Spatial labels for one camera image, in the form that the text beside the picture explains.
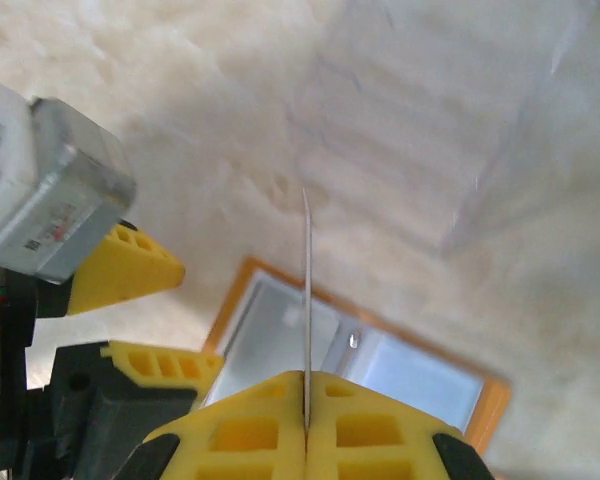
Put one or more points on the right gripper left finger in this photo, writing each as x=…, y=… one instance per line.
x=240, y=440

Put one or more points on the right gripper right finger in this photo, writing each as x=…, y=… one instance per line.
x=370, y=440

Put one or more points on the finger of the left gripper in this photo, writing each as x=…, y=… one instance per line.
x=165, y=365
x=130, y=275

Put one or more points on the orange leather card holder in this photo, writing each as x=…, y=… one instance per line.
x=420, y=385

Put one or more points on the clear acrylic card stand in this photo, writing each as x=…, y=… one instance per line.
x=405, y=125

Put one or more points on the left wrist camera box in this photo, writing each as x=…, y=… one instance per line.
x=55, y=200

